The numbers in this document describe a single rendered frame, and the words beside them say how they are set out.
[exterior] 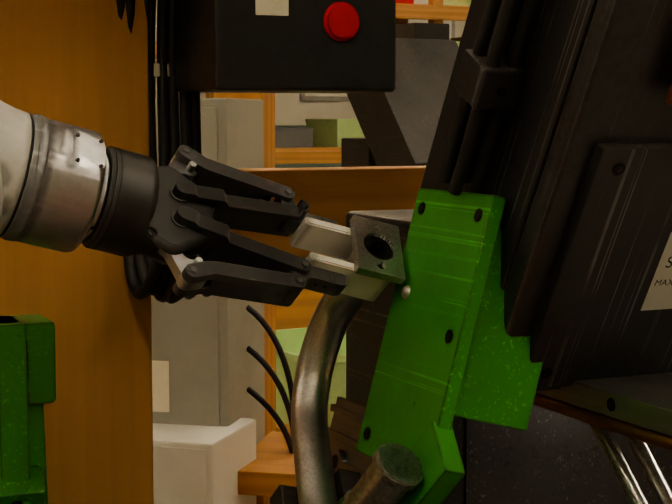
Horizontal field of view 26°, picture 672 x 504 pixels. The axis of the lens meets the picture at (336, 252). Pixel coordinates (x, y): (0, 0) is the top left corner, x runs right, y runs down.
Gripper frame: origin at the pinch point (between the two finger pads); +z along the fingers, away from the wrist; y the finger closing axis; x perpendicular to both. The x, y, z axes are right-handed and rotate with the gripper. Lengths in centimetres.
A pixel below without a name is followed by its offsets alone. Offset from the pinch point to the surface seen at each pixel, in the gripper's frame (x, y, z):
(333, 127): 451, 556, 303
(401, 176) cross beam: 16.9, 30.8, 20.0
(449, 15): 384, 612, 357
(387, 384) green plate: 2.8, -8.9, 4.4
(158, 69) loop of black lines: 9.1, 26.6, -10.5
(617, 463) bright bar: -3.5, -16.9, 19.3
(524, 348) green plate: -6.2, -10.4, 10.7
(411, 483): -0.3, -19.8, 3.0
